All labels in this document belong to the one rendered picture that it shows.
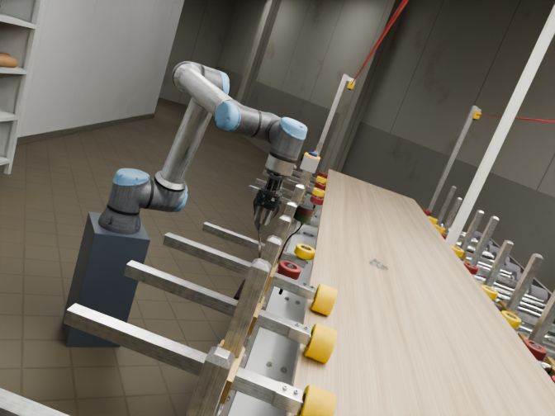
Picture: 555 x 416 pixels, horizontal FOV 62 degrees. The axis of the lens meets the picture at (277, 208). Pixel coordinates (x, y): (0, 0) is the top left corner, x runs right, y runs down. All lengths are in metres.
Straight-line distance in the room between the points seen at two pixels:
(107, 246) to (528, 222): 4.33
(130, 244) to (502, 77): 4.88
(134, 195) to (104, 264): 0.34
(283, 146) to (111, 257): 1.12
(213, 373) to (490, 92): 5.72
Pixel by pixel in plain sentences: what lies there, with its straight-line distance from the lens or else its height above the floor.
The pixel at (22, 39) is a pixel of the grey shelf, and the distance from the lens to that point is 4.43.
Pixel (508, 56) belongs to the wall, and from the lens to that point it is 6.20.
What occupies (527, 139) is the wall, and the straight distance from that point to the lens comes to 5.71.
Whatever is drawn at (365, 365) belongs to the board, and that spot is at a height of 0.90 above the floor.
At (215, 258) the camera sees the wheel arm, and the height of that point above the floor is 0.95.
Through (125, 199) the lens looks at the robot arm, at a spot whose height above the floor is 0.76.
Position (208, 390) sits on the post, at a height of 1.07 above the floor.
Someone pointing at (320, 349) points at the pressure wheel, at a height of 0.95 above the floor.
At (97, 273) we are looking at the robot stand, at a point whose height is 0.40.
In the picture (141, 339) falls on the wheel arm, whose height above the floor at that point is 0.96.
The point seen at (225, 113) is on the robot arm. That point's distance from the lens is 1.47.
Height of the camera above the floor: 1.47
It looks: 15 degrees down
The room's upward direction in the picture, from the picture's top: 20 degrees clockwise
